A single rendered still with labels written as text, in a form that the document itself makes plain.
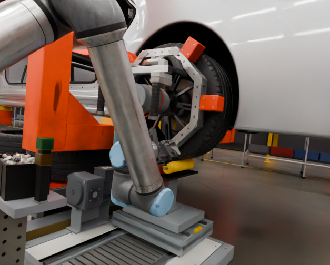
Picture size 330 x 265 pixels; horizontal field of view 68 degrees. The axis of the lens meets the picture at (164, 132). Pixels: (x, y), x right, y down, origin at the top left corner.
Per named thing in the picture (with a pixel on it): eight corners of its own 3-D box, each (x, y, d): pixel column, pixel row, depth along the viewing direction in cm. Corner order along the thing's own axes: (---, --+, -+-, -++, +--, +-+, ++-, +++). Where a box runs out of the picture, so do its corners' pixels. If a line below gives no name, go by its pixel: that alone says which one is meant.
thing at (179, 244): (211, 235, 148) (213, 219, 148) (181, 259, 119) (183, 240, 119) (148, 211, 177) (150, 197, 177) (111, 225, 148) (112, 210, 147)
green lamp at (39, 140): (53, 150, 78) (55, 138, 78) (41, 151, 75) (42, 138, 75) (47, 148, 81) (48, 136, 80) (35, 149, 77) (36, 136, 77)
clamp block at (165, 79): (171, 86, 106) (172, 74, 106) (159, 82, 98) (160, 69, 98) (162, 86, 109) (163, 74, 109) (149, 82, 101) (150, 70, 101)
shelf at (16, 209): (66, 205, 85) (67, 197, 85) (13, 219, 71) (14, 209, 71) (11, 179, 110) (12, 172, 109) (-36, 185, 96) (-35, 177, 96)
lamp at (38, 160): (52, 165, 79) (53, 153, 78) (40, 166, 75) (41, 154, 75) (46, 163, 81) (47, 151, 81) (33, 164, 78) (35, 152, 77)
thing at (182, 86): (207, 129, 140) (202, 74, 143) (200, 128, 134) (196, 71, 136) (162, 133, 159) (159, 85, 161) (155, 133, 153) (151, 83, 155)
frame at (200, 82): (199, 159, 119) (211, 47, 116) (193, 160, 113) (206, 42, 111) (121, 144, 150) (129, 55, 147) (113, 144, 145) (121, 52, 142)
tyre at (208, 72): (247, 55, 131) (153, 52, 169) (232, 41, 112) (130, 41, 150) (221, 172, 139) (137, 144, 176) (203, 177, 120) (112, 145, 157)
